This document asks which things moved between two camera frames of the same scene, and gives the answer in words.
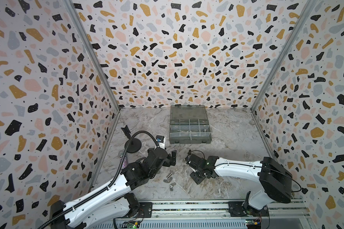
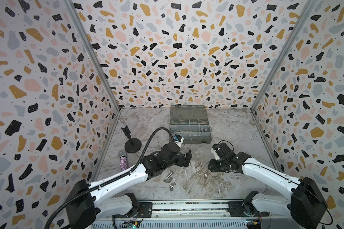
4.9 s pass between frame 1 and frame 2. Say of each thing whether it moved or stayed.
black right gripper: moved
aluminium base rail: stayed
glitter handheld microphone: stayed
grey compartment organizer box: stayed
